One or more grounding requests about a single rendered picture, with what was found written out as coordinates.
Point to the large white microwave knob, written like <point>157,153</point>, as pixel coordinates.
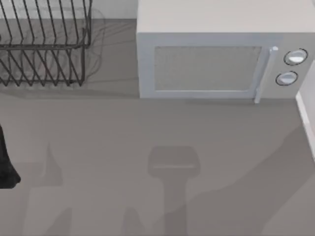
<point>295,57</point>

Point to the small white microwave knob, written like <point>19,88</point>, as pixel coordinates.
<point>286,78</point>

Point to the microwave oven door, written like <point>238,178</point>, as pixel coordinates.
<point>206,68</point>

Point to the pale microwave oven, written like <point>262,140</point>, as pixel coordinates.
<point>197,19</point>

